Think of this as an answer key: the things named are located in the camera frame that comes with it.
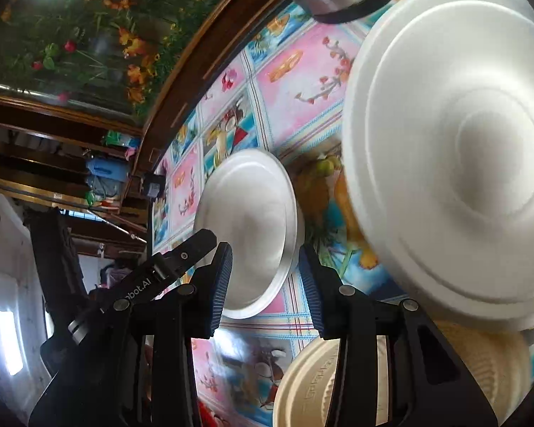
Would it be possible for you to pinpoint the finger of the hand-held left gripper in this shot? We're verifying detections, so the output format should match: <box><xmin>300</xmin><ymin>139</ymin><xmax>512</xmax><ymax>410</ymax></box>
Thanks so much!
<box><xmin>152</xmin><ymin>229</ymin><xmax>218</xmax><ymax>291</ymax></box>

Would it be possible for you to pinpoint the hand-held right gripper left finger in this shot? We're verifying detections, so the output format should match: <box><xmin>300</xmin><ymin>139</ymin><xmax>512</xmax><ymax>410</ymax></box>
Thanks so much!
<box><xmin>29</xmin><ymin>241</ymin><xmax>234</xmax><ymax>427</ymax></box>

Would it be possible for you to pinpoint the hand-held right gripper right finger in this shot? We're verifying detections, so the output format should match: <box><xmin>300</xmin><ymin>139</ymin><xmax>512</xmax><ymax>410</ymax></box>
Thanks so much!
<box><xmin>297</xmin><ymin>243</ymin><xmax>499</xmax><ymax>427</ymax></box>

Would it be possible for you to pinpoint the white foam bowl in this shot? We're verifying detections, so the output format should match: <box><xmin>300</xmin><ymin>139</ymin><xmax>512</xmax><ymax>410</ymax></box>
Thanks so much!
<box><xmin>342</xmin><ymin>0</ymin><xmax>534</xmax><ymax>332</ymax></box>
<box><xmin>195</xmin><ymin>148</ymin><xmax>298</xmax><ymax>320</ymax></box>

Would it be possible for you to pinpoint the large beige plastic bowl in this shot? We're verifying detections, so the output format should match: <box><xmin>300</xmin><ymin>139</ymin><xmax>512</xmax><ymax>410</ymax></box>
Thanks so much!
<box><xmin>271</xmin><ymin>333</ymin><xmax>534</xmax><ymax>427</ymax></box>

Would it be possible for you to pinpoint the small beige plastic bowl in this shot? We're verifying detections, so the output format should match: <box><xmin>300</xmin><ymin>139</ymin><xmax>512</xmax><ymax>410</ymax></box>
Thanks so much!
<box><xmin>294</xmin><ymin>320</ymin><xmax>532</xmax><ymax>427</ymax></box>

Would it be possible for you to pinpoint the small black device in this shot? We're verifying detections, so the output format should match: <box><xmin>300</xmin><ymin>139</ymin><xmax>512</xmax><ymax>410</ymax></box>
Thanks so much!
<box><xmin>140</xmin><ymin>173</ymin><xmax>166</xmax><ymax>200</ymax></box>

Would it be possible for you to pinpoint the window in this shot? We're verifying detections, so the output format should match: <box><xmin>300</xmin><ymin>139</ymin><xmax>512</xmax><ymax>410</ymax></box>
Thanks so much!
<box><xmin>0</xmin><ymin>309</ymin><xmax>25</xmax><ymax>376</ymax></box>

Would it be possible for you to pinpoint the large grey water bottle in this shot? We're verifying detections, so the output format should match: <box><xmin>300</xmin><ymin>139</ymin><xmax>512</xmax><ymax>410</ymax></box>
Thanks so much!
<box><xmin>85</xmin><ymin>179</ymin><xmax>125</xmax><ymax>199</ymax></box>

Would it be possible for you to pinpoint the blue thermos bottle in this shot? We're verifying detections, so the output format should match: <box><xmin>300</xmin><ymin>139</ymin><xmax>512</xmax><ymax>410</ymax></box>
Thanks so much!
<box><xmin>85</xmin><ymin>157</ymin><xmax>127</xmax><ymax>181</ymax></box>

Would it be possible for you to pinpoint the green and white bottle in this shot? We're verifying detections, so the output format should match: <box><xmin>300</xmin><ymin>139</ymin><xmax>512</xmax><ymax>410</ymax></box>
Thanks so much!
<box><xmin>104</xmin><ymin>131</ymin><xmax>136</xmax><ymax>147</ymax></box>

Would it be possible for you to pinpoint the dark wooden cabinet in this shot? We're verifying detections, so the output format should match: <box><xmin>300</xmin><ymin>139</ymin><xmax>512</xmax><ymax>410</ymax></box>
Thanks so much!
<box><xmin>0</xmin><ymin>0</ymin><xmax>290</xmax><ymax>232</ymax></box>

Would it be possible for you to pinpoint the printed cartoon tablecloth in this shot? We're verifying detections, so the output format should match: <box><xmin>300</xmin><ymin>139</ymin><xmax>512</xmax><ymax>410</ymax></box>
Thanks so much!
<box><xmin>149</xmin><ymin>0</ymin><xmax>534</xmax><ymax>427</ymax></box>

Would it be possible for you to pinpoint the flower wall mural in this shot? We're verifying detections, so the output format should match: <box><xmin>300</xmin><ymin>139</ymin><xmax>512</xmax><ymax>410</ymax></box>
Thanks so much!
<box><xmin>0</xmin><ymin>0</ymin><xmax>250</xmax><ymax>118</ymax></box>

